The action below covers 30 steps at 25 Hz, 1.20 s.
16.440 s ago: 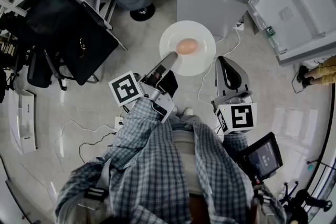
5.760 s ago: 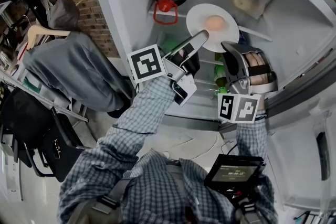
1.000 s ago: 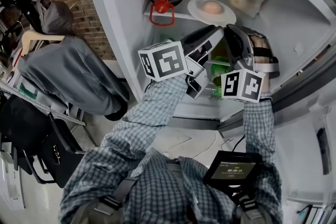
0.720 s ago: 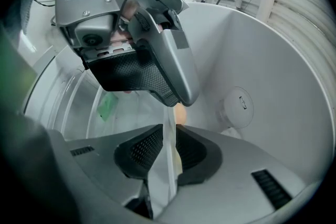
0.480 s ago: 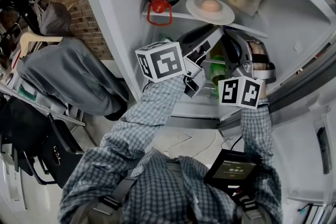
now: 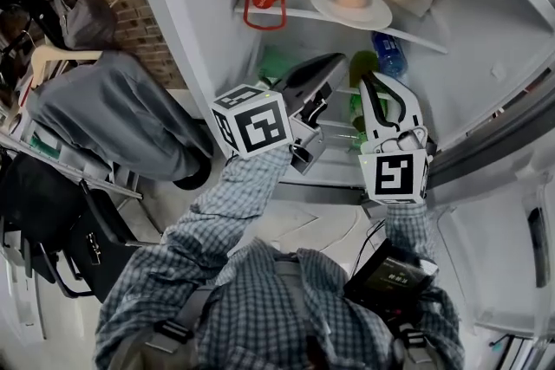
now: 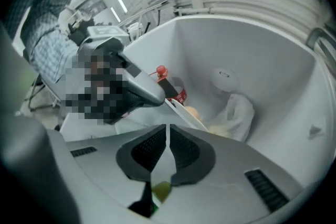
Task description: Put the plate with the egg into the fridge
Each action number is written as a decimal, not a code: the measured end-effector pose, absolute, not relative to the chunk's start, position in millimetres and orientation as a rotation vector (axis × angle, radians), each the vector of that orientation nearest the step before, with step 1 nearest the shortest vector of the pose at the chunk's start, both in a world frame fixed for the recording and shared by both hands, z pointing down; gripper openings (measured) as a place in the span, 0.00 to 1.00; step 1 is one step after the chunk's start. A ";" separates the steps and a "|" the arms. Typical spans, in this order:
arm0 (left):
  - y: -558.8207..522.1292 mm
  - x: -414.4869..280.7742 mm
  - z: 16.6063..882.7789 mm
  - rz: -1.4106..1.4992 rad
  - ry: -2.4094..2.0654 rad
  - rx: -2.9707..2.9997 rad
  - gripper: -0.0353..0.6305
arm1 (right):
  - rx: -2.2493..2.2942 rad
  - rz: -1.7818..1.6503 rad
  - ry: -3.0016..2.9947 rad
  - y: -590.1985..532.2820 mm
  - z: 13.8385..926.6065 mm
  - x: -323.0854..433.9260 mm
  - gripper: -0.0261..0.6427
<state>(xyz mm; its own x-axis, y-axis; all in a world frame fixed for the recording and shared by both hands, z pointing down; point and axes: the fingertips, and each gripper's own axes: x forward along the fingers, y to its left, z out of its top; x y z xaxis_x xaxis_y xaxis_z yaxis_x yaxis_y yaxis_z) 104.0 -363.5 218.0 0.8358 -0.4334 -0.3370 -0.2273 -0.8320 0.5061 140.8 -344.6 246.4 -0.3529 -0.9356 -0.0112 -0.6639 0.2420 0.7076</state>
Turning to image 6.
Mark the green packet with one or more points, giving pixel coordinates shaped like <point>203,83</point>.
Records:
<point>273,63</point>

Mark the green plastic bottle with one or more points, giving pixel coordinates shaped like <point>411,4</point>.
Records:
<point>362,63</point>

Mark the wooden clothes hanger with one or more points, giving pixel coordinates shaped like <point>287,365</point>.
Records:
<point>52,54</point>

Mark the white fridge shelf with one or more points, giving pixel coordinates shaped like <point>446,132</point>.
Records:
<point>299,13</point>

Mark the person's right forearm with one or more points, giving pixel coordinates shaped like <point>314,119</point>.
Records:
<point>409,229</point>

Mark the blue plastic bottle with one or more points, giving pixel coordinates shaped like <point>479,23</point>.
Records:
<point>390,55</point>

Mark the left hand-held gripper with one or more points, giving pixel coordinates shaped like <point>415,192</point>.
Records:
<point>262,123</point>

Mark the white plate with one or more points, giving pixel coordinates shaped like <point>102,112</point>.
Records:
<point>374,16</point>

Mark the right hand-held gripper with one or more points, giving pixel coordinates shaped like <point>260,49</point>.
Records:
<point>392,175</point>

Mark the person's left forearm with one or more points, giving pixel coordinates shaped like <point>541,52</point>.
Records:
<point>234,203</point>

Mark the white fridge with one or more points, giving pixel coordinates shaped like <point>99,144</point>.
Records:
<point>195,13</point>

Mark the person's checked shirt torso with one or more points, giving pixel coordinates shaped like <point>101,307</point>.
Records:
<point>260,316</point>

